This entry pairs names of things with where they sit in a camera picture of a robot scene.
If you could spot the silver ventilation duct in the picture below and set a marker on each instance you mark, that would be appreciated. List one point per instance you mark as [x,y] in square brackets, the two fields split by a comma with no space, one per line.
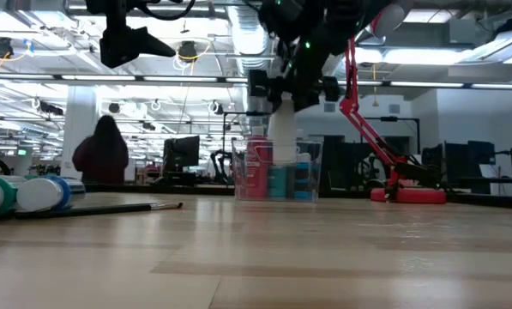
[247,43]

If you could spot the white paint bottle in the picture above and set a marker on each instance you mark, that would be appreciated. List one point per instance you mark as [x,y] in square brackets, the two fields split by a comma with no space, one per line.
[283,129]

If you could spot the red paint bottle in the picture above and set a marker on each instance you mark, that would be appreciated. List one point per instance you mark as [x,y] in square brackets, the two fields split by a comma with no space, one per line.
[257,171]

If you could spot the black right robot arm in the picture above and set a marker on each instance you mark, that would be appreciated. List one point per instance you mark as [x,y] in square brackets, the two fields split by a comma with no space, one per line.
[324,26]

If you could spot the small blue paint bottle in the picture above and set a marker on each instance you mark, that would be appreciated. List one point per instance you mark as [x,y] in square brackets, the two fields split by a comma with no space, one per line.
[302,189]
[37,195]

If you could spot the red desk lamp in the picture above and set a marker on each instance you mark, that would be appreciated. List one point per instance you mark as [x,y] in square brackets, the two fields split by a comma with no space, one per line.
[410,196]

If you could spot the clear plastic container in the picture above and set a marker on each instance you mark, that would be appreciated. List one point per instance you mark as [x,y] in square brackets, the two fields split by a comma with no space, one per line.
[316,180]

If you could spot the person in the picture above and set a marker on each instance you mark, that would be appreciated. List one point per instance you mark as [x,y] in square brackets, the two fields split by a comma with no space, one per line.
[101,159]

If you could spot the white building pillar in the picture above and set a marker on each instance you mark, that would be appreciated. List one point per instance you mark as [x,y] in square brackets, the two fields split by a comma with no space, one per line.
[82,107]

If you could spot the small green paint bottle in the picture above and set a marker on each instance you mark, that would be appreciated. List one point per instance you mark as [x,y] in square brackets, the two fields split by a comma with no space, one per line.
[7,191]

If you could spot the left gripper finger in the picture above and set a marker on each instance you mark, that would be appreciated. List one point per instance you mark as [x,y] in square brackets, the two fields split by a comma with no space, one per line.
[146,43]

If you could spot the thin dark paintbrush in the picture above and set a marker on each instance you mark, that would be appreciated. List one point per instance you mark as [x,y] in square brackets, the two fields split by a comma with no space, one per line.
[110,210]

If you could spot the black computer monitor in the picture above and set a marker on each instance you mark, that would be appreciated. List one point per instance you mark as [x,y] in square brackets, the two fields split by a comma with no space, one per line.
[480,152]
[182,152]

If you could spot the black background robot arm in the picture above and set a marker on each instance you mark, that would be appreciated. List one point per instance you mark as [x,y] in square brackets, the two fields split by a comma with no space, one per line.
[217,167]

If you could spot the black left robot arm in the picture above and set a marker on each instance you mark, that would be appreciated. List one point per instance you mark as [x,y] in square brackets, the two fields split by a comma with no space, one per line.
[101,5]

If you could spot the turquoise paint bottle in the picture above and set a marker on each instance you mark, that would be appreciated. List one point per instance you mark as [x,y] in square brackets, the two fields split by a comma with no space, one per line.
[278,182]

